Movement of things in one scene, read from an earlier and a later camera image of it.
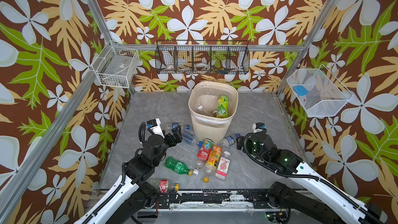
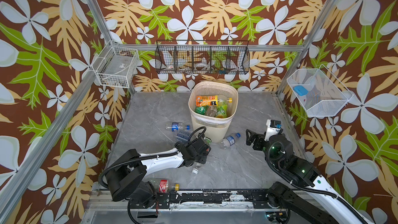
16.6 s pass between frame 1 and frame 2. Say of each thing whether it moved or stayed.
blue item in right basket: stayed
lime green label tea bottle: stayed
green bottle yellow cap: moved
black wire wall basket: stayed
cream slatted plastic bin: stayed
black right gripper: moved
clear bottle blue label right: stayed
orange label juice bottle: moved
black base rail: stayed
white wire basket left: stayed
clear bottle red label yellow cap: stayed
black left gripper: moved
